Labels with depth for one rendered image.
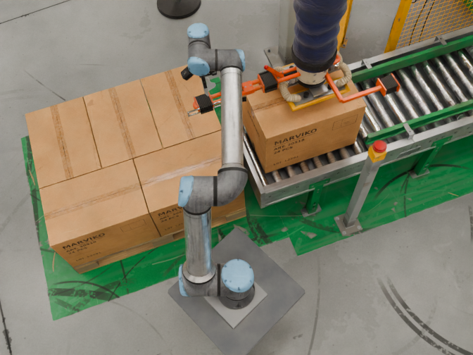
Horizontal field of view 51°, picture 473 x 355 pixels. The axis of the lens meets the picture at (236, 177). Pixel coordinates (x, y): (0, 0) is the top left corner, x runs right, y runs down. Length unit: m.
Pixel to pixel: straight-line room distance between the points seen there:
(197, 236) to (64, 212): 1.32
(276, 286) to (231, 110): 1.01
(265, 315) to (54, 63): 2.96
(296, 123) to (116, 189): 1.17
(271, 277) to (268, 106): 0.94
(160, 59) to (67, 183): 1.59
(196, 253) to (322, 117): 1.12
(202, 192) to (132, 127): 1.56
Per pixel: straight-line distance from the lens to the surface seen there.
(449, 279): 3.58
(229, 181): 1.83
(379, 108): 3.38
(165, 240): 3.43
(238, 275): 2.28
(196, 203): 1.85
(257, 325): 2.52
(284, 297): 2.56
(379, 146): 2.63
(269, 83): 2.59
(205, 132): 3.21
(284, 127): 2.73
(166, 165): 3.12
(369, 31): 4.57
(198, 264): 2.16
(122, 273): 3.49
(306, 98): 2.69
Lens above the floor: 3.23
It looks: 62 degrees down
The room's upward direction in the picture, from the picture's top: 5 degrees counter-clockwise
